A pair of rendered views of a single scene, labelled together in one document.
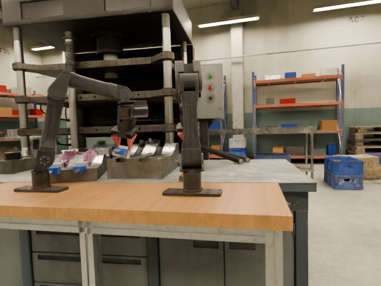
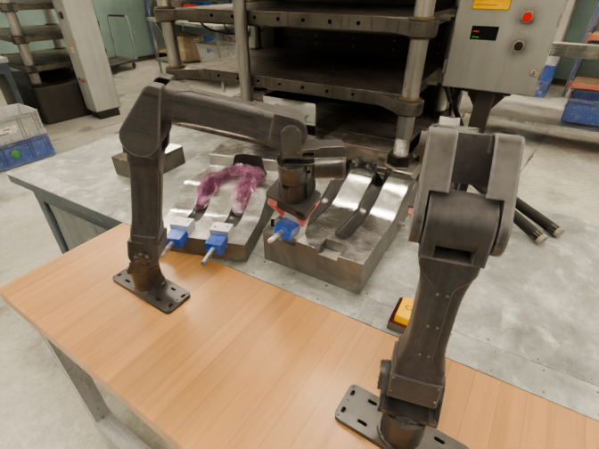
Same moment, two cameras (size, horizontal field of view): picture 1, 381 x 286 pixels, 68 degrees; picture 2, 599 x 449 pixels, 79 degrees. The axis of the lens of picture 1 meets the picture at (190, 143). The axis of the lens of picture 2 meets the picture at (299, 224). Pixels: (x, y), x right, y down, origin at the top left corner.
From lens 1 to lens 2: 0.72 m
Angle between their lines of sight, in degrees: 36
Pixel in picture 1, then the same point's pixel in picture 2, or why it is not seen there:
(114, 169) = (275, 250)
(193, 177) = (406, 434)
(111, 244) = not seen: hidden behind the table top
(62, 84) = (146, 124)
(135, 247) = not seen: hidden behind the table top
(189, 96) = (445, 274)
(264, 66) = not seen: outside the picture
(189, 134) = (420, 353)
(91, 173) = (236, 251)
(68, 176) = (200, 248)
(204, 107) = (497, 66)
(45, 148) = (139, 239)
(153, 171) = (342, 277)
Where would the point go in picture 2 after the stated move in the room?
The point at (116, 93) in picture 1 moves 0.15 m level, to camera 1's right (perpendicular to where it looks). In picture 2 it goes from (272, 135) to (358, 148)
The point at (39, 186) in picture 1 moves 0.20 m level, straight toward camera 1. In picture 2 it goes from (143, 291) to (119, 371)
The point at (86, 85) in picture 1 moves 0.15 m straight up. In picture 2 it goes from (202, 118) to (187, 13)
